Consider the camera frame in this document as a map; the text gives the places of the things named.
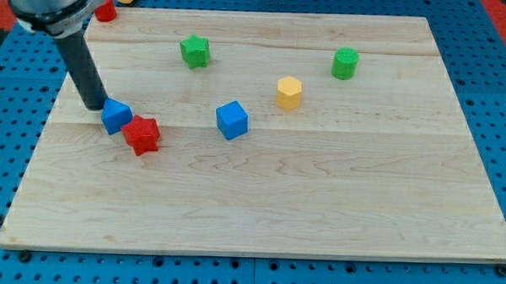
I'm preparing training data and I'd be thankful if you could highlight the blue cube block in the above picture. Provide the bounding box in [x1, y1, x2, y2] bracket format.
[215, 101, 249, 141]

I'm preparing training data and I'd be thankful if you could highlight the wooden board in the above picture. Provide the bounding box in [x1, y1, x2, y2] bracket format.
[0, 8, 506, 264]

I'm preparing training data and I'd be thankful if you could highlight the yellow hexagon block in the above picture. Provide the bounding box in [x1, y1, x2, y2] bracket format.
[277, 76, 302, 111]

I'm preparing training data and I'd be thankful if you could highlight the green star block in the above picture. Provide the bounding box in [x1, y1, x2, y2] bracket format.
[180, 35, 211, 69]

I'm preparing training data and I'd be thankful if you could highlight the red star block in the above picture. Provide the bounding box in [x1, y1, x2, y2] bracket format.
[121, 115, 160, 156]

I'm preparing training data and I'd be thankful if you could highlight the green cylinder block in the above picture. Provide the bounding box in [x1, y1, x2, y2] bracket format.
[331, 47, 359, 80]

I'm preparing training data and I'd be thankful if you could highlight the blue pentagon block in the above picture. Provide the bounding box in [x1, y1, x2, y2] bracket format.
[101, 98, 133, 135]

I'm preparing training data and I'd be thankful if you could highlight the red cylinder block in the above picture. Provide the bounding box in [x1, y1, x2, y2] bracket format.
[94, 0, 117, 22]

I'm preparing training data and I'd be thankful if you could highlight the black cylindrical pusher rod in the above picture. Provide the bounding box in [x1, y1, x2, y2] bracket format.
[54, 29, 108, 111]

